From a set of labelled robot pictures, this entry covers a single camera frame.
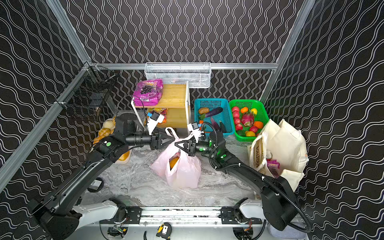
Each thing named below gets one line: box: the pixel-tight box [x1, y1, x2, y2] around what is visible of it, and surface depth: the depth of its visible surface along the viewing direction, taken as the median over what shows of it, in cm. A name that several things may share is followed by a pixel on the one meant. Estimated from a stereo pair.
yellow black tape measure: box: [156, 222, 172, 240], surface depth 70 cm
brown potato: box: [198, 107, 209, 115], surface depth 119 cm
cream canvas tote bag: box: [250, 118, 310, 192], surface depth 77 cm
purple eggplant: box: [205, 107, 223, 118], surface depth 118 cm
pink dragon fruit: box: [241, 112, 254, 127], surface depth 108 cm
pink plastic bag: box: [150, 127, 202, 189], surface depth 73 cm
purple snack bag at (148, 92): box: [133, 79, 164, 106], surface depth 78 cm
